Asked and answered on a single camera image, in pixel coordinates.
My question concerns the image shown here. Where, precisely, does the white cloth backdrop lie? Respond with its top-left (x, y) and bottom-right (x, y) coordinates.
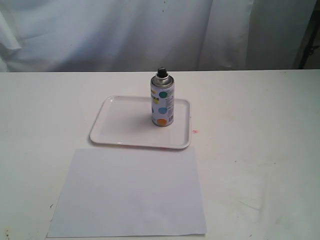
top-left (0, 0), bottom-right (316, 72)

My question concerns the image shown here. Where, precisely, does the spray can with coloured dots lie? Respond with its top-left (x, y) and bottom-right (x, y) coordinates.
top-left (150, 67), bottom-right (175, 127)

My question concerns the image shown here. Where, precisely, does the white rectangular plastic tray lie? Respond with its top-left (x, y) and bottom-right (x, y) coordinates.
top-left (89, 95), bottom-right (192, 150)

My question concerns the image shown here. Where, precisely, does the black tripod stand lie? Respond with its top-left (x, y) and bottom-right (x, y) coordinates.
top-left (298, 0), bottom-right (320, 69)

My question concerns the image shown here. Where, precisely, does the white paper sheet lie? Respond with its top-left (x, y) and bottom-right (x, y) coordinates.
top-left (47, 147), bottom-right (207, 238)

